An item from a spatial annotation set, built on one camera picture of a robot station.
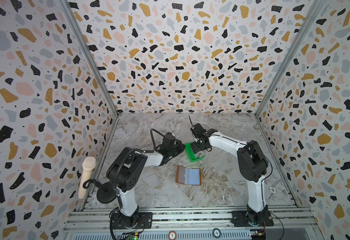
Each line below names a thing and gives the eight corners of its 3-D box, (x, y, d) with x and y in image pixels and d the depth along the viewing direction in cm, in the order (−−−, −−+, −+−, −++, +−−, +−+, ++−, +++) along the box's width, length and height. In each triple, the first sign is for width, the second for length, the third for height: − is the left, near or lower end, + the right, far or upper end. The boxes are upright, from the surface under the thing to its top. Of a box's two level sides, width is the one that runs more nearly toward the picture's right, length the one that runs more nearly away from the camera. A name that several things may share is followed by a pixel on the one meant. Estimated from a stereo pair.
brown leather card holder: (175, 183, 88) (174, 181, 86) (177, 167, 94) (177, 165, 92) (201, 186, 87) (201, 184, 85) (201, 170, 93) (202, 168, 91)
